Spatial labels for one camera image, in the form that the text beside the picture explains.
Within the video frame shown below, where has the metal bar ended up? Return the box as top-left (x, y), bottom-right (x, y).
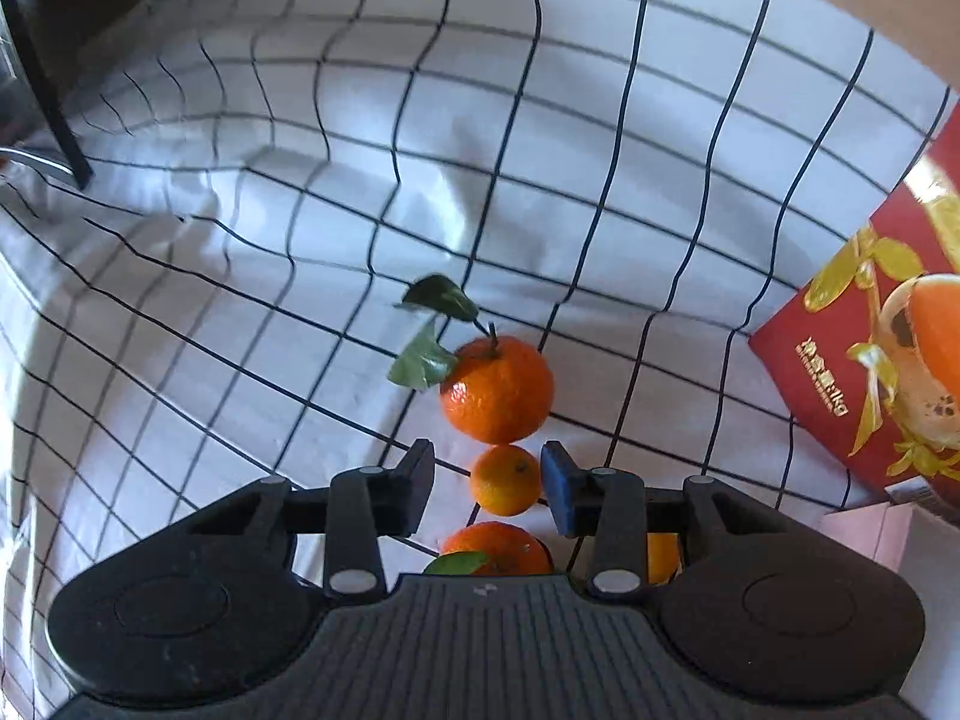
top-left (0, 146), bottom-right (76, 181)

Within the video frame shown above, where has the white black checked cloth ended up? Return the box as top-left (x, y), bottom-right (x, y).
top-left (0, 0), bottom-right (960, 691)

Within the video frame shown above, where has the small orange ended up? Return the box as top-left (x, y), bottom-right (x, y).
top-left (470, 445), bottom-right (542, 517)

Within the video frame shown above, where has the orange with one leaf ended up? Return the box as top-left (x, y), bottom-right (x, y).
top-left (424, 521), bottom-right (554, 577)

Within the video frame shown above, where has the black furniture leg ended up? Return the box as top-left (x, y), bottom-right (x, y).
top-left (7, 0), bottom-right (95, 191)

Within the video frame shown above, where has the red gift box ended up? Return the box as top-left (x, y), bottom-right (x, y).
top-left (748, 157), bottom-right (960, 496)

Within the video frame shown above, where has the pale pink box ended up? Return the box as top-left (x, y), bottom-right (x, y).
top-left (817, 499), bottom-right (960, 720)

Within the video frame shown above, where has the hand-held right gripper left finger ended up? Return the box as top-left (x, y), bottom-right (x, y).
top-left (187, 439), bottom-right (436, 605)

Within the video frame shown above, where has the large orange with leaves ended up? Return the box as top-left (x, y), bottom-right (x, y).
top-left (388, 274), bottom-right (556, 445)

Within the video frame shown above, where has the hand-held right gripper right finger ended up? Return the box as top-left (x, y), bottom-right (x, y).
top-left (540, 441), bottom-right (788, 605)

